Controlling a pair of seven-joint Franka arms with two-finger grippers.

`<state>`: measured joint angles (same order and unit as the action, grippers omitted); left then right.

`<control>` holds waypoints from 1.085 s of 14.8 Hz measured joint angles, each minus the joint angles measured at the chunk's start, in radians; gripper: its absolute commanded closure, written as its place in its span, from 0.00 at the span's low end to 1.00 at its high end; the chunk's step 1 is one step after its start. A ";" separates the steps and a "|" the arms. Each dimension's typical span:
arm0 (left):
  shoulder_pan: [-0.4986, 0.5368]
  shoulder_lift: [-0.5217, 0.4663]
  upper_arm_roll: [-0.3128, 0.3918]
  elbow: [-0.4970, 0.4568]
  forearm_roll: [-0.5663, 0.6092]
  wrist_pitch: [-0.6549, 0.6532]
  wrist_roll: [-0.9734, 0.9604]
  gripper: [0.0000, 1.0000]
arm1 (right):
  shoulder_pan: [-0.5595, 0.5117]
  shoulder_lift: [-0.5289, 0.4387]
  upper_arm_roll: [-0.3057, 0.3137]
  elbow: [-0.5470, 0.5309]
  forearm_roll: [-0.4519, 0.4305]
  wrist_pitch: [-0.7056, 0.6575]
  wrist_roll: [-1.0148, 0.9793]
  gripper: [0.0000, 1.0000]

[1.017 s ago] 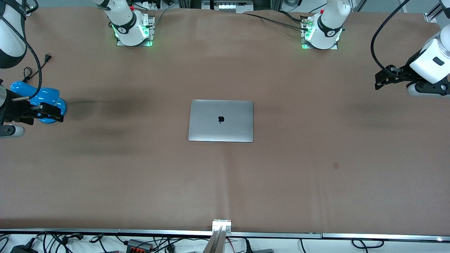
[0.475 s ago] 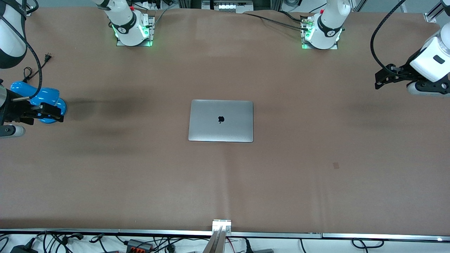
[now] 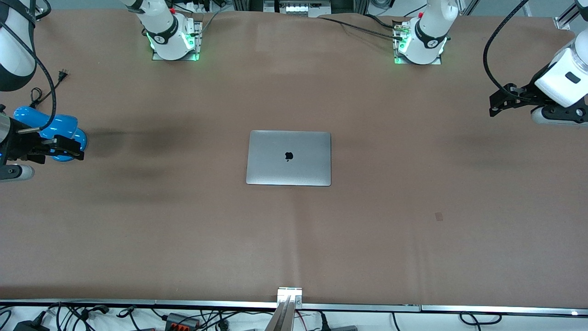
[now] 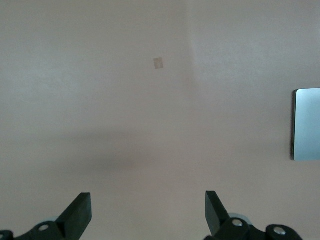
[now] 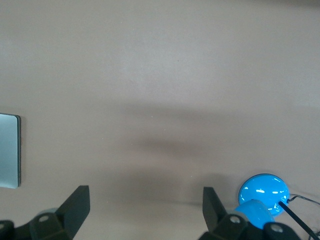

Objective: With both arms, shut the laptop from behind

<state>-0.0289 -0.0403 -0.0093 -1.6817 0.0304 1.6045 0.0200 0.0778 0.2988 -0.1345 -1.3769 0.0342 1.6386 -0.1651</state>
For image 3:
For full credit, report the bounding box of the grey laptop computer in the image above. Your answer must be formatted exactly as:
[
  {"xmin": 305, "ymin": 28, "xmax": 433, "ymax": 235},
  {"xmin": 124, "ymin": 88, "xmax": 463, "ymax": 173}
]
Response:
[{"xmin": 246, "ymin": 130, "xmax": 332, "ymax": 187}]

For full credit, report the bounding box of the blue desk lamp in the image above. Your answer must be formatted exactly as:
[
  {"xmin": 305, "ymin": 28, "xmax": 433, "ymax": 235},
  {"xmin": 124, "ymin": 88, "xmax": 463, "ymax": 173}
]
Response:
[{"xmin": 13, "ymin": 107, "xmax": 88, "ymax": 162}]

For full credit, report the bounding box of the aluminium corner profile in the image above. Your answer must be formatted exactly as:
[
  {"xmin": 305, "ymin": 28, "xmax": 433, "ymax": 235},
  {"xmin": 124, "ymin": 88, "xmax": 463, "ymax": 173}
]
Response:
[{"xmin": 554, "ymin": 5, "xmax": 579, "ymax": 30}]

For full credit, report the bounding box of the brown table cover mat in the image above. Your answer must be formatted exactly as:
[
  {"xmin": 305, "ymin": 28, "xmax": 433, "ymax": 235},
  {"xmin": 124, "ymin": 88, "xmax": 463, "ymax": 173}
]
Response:
[{"xmin": 0, "ymin": 9, "xmax": 588, "ymax": 308}]

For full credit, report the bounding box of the black power adapter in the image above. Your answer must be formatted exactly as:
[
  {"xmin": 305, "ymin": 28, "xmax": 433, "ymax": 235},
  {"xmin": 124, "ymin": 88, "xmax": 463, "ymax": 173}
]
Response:
[{"xmin": 13, "ymin": 320, "xmax": 50, "ymax": 331}]

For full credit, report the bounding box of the black box with orange connectors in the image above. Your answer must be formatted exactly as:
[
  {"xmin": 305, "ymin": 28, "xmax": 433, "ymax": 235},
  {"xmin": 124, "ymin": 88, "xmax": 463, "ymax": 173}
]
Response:
[{"xmin": 164, "ymin": 313, "xmax": 201, "ymax": 330}]

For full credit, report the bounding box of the grey electrical device box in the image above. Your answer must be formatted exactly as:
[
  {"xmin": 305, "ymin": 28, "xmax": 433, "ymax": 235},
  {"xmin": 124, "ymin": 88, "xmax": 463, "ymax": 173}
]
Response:
[{"xmin": 264, "ymin": 0, "xmax": 332, "ymax": 18}]

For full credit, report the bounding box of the aluminium profile beam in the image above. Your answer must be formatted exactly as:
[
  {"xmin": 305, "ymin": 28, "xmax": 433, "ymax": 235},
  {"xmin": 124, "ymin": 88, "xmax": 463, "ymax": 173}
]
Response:
[{"xmin": 264, "ymin": 297, "xmax": 295, "ymax": 331}]

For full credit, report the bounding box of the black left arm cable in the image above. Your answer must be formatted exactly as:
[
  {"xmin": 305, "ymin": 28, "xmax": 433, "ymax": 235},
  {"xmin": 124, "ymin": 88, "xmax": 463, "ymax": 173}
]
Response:
[{"xmin": 482, "ymin": 0, "xmax": 531, "ymax": 92}]

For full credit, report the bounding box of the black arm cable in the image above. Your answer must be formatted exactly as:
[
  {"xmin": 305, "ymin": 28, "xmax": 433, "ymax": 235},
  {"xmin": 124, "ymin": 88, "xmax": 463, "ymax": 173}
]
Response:
[
  {"xmin": 0, "ymin": 9, "xmax": 58, "ymax": 134},
  {"xmin": 482, "ymin": 0, "xmax": 531, "ymax": 92}
]

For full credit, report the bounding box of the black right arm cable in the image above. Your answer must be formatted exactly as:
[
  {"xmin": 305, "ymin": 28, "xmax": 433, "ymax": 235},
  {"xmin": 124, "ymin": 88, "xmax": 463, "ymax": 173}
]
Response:
[{"xmin": 0, "ymin": 9, "xmax": 58, "ymax": 134}]

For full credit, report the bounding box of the black lamp power cord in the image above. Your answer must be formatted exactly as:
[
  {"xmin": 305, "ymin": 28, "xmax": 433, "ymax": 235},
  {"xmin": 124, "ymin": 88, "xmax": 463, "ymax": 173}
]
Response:
[{"xmin": 28, "ymin": 69, "xmax": 69, "ymax": 110}]

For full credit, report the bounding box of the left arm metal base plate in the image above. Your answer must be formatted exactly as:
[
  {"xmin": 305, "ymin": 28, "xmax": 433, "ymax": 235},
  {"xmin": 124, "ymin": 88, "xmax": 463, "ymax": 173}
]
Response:
[{"xmin": 393, "ymin": 18, "xmax": 442, "ymax": 65}]

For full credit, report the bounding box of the thick black cable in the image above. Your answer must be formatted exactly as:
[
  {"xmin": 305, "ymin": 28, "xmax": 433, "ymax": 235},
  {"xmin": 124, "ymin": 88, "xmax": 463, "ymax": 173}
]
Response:
[{"xmin": 365, "ymin": 14, "xmax": 396, "ymax": 29}]

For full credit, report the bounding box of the thin black cable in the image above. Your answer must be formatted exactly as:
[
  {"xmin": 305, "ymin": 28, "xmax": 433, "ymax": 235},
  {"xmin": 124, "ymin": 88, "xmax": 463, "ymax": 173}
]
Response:
[{"xmin": 317, "ymin": 17, "xmax": 400, "ymax": 41}]

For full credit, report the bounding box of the black cable connector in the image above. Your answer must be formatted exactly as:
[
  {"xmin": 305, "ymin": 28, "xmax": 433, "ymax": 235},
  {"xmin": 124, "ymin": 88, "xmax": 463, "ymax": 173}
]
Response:
[{"xmin": 80, "ymin": 303, "xmax": 111, "ymax": 318}]

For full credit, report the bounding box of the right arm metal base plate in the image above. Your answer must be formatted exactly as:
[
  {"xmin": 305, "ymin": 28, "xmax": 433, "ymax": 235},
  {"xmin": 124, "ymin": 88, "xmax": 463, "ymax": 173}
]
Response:
[{"xmin": 152, "ymin": 18, "xmax": 204, "ymax": 61}]

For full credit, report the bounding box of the thin grey cable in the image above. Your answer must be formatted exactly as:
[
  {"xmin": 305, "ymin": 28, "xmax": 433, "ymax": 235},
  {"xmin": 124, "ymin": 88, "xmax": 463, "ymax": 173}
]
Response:
[{"xmin": 197, "ymin": 11, "xmax": 222, "ymax": 46}]

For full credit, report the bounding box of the aluminium table edge rail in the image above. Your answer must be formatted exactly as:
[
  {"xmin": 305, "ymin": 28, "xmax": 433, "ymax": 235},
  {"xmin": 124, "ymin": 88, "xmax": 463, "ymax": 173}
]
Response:
[{"xmin": 0, "ymin": 299, "xmax": 588, "ymax": 318}]

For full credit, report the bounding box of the silver metal bracket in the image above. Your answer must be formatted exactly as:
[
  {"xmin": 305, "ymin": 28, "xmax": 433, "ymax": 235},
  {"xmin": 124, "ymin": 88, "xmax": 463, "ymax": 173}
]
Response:
[{"xmin": 277, "ymin": 287, "xmax": 303, "ymax": 308}]

